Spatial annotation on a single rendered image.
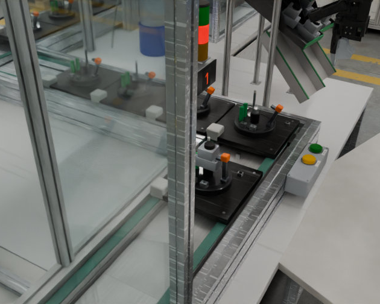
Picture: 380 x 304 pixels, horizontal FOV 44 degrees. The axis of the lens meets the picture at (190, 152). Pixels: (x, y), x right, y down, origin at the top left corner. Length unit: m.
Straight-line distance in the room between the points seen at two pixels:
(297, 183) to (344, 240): 0.20
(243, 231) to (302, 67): 0.82
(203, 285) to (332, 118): 1.06
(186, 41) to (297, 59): 1.30
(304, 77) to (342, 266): 0.78
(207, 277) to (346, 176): 0.70
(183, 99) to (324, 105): 1.48
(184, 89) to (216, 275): 0.61
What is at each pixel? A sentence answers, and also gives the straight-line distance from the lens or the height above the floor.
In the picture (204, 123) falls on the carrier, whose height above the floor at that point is 0.97.
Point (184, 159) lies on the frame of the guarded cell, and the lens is 0.62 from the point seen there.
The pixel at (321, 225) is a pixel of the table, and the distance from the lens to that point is 1.41.
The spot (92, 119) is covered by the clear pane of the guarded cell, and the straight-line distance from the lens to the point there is 0.45.
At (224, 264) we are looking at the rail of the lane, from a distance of 1.12.
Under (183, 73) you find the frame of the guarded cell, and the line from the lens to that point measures 0.56.
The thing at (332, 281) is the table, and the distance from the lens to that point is 1.27.
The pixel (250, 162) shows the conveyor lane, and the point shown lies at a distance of 1.51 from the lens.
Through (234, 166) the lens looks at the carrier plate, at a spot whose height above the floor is 0.97.
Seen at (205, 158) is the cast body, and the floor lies 1.06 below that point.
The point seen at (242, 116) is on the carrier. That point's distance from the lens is 1.57.
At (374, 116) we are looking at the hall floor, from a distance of 3.87.
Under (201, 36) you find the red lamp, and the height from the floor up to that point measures 1.33.
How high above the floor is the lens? 1.79
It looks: 34 degrees down
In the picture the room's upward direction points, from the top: 1 degrees clockwise
